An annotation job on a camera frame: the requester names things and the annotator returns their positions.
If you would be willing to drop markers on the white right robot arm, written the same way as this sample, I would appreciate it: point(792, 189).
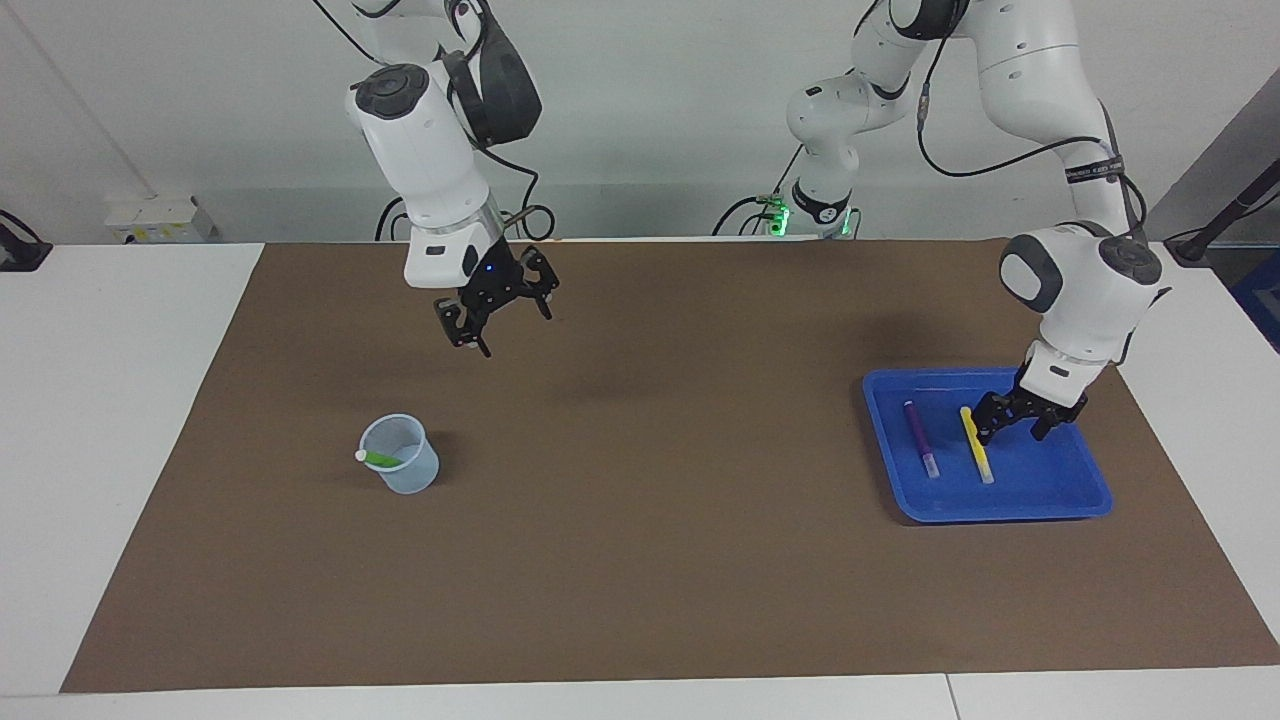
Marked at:
point(425, 150)

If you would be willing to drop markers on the purple highlighter pen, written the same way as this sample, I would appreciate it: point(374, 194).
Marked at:
point(920, 435)

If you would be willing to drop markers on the green highlighter pen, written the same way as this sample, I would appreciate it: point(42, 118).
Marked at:
point(380, 459)

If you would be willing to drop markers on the brown table mat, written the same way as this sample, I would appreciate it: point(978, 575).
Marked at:
point(640, 600)

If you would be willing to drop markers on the black stand pole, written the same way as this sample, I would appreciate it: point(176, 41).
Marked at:
point(1225, 218)

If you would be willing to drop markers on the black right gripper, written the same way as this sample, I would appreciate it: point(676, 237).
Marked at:
point(495, 283)

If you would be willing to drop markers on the yellow highlighter pen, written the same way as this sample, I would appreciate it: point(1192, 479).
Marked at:
point(980, 455)

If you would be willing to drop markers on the black clamp mount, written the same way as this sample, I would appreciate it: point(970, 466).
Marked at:
point(20, 255)

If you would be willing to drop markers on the translucent plastic cup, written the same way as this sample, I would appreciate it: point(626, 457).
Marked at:
point(410, 480)

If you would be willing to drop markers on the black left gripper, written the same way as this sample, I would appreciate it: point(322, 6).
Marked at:
point(1040, 405)

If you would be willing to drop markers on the blue crate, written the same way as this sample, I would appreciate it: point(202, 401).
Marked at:
point(1262, 300)

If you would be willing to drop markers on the blue plastic tray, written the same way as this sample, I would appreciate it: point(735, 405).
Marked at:
point(1040, 490)

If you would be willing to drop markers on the white power strip box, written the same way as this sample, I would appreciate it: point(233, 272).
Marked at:
point(160, 220)

